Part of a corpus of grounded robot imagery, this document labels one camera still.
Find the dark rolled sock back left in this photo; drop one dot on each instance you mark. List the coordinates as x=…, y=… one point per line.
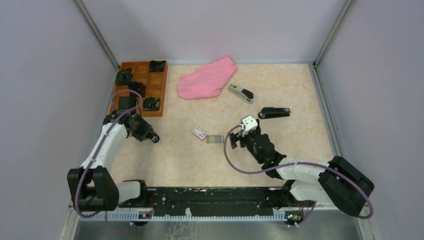
x=124, y=77

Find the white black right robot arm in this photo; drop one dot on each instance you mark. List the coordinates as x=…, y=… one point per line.
x=336, y=182

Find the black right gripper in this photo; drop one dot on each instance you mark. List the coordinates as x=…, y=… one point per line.
x=234, y=137

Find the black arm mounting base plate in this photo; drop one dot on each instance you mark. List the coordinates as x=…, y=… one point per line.
x=215, y=201

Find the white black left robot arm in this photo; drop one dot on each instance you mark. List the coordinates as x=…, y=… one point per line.
x=91, y=185

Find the aluminium frame rail right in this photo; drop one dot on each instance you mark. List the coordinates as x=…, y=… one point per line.
x=326, y=111

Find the pink cloth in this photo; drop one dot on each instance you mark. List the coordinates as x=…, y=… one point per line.
x=207, y=81

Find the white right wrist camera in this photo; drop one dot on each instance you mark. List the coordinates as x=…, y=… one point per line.
x=248, y=124

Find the aluminium frame corner post left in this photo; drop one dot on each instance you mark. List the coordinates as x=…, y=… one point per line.
x=80, y=5

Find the dark rolled sock back right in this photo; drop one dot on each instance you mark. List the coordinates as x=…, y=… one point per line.
x=157, y=66

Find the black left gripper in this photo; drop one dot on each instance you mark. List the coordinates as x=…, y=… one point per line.
x=146, y=128

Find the red white staple box sleeve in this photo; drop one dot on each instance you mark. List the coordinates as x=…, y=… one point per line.
x=199, y=133

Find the aluminium frame corner post right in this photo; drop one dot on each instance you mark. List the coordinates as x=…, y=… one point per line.
x=348, y=4

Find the aluminium frame corner post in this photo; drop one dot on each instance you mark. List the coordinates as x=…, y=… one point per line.
x=348, y=4
x=80, y=5

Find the white slotted cable duct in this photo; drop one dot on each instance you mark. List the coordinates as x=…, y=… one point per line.
x=135, y=215

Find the aluminium frame rail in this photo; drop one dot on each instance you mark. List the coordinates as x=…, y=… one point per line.
x=91, y=200
x=326, y=111

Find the beige and black stapler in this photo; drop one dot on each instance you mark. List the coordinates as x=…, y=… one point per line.
x=242, y=93

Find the orange wooden compartment tray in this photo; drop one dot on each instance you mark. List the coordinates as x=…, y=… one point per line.
x=155, y=86

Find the aluminium front frame rail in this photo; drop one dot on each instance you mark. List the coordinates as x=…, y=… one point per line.
x=91, y=200

